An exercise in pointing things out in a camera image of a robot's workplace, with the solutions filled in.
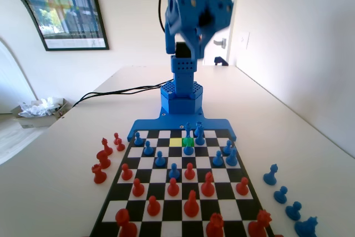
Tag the blue chess king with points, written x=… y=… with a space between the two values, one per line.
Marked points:
x=188 y=130

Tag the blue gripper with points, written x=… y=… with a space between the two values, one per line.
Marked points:
x=192 y=38

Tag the cardboard box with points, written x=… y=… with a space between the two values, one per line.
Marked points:
x=33 y=121

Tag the red chess pawn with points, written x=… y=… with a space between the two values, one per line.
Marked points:
x=173 y=189
x=153 y=209
x=120 y=146
x=242 y=189
x=137 y=189
x=189 y=174
x=116 y=136
x=126 y=174

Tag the red chess bishop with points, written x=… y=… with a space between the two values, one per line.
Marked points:
x=107 y=150
x=191 y=209

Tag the red chess rook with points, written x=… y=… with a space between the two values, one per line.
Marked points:
x=127 y=230
x=99 y=177

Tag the black framed poster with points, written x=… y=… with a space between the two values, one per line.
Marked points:
x=69 y=12

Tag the blue chess queen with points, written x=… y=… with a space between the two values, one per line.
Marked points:
x=199 y=140

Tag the blue wrist camera housing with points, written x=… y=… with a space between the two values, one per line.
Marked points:
x=170 y=15

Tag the crumpled white plastic wrap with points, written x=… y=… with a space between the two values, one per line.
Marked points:
x=41 y=108

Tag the white door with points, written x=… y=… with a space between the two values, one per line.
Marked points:
x=210 y=52

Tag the white light switch plate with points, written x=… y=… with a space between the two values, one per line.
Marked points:
x=244 y=41

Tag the blue chess bishop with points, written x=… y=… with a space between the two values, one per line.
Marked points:
x=231 y=159
x=188 y=151

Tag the white arched panel dark rim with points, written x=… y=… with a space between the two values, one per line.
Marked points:
x=11 y=12

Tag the black white chessboard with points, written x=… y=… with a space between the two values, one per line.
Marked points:
x=202 y=162

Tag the red chess king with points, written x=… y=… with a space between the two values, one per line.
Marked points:
x=215 y=227

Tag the blue base mounting plate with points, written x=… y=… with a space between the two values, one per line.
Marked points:
x=149 y=124

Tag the blue table clamp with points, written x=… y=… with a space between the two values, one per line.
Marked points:
x=220 y=61

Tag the blue chess pawn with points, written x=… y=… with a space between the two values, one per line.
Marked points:
x=280 y=196
x=159 y=161
x=293 y=212
x=138 y=141
x=227 y=146
x=174 y=174
x=217 y=160
x=148 y=151

